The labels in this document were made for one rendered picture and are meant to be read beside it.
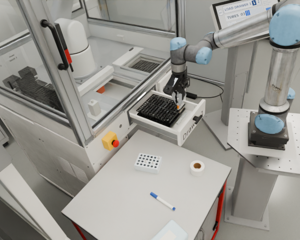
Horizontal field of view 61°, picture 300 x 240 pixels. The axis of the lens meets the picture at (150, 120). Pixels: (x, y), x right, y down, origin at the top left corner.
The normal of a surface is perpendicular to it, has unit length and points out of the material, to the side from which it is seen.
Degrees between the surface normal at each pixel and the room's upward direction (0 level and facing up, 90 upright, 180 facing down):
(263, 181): 90
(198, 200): 0
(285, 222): 0
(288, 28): 81
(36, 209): 90
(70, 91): 90
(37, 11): 90
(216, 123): 5
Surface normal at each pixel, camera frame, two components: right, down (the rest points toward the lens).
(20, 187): 0.82, 0.31
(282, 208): -0.11, -0.74
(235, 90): 0.31, 0.62
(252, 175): -0.27, 0.67
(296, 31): -0.57, 0.48
